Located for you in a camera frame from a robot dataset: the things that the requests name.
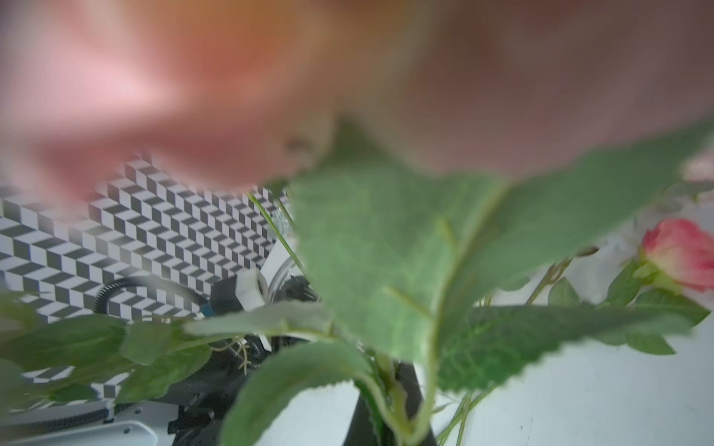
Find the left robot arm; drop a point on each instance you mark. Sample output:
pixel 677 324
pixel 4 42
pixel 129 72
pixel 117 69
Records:
pixel 144 423

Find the small pink bud stem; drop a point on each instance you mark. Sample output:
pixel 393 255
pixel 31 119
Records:
pixel 499 342

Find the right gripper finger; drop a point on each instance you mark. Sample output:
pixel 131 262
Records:
pixel 367 426

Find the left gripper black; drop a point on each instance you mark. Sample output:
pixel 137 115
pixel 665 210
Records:
pixel 218 383

